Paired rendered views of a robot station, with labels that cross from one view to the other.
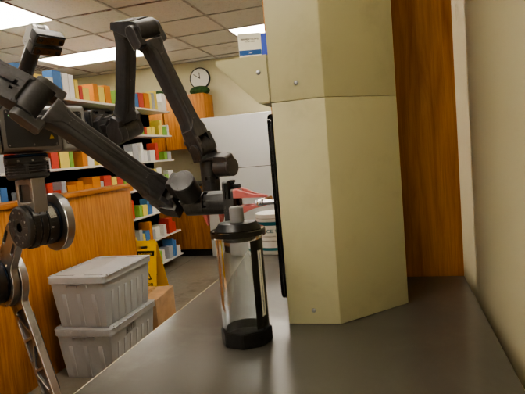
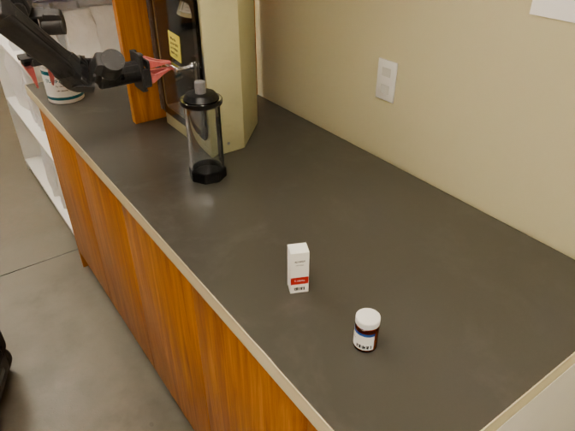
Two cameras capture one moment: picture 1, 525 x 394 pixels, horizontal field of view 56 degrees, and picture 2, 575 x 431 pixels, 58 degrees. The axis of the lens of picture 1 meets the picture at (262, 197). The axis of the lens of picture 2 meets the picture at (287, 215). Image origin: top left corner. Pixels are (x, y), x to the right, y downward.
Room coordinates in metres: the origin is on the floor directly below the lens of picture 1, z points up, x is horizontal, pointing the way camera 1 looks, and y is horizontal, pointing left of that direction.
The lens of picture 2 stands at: (-0.01, 0.91, 1.64)
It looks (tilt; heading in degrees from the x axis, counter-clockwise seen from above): 33 degrees down; 309
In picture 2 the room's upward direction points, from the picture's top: straight up
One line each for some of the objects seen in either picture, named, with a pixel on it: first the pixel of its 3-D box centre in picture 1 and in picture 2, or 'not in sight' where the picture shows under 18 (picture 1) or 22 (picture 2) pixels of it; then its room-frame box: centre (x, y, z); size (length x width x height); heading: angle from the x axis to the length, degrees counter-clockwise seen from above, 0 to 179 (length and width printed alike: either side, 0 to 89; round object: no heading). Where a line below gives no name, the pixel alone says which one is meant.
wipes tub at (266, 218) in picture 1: (274, 231); (62, 79); (1.81, -0.03, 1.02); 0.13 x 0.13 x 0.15
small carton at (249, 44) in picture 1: (250, 49); not in sight; (1.12, 0.00, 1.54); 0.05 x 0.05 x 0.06; 1
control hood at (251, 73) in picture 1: (262, 89); not in sight; (1.20, -0.02, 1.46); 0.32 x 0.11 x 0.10; 165
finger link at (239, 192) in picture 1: (248, 202); (155, 68); (1.16, 0.03, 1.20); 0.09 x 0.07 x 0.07; 75
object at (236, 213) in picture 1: (237, 223); (200, 93); (0.96, 0.05, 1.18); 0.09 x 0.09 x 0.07
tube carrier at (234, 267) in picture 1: (242, 281); (204, 136); (0.96, 0.05, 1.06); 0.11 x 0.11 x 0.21
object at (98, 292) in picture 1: (105, 288); not in sight; (3.22, 1.10, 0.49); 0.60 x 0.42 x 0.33; 165
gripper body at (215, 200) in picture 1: (220, 202); (129, 72); (1.18, 0.10, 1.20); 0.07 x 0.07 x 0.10; 75
